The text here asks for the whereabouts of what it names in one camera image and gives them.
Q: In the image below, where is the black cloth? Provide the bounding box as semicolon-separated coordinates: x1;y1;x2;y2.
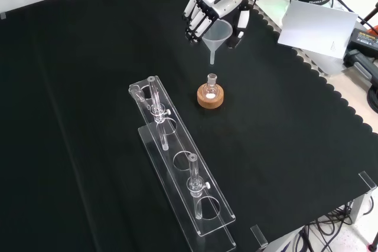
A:
0;0;378;252

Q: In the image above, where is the clear acrylic funnel stand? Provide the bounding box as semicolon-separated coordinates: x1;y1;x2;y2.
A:
128;75;237;252

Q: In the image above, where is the cork ring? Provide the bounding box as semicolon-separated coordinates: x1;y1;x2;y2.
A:
197;83;224;109

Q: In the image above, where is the clear plastic funnel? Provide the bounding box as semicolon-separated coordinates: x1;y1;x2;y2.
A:
202;20;233;66

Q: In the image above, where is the small round-bottom glass flask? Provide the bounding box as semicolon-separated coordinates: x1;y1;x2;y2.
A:
202;73;221;101

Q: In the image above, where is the clear acrylic table clip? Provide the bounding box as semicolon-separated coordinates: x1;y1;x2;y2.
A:
359;171;378;195
250;224;269;250

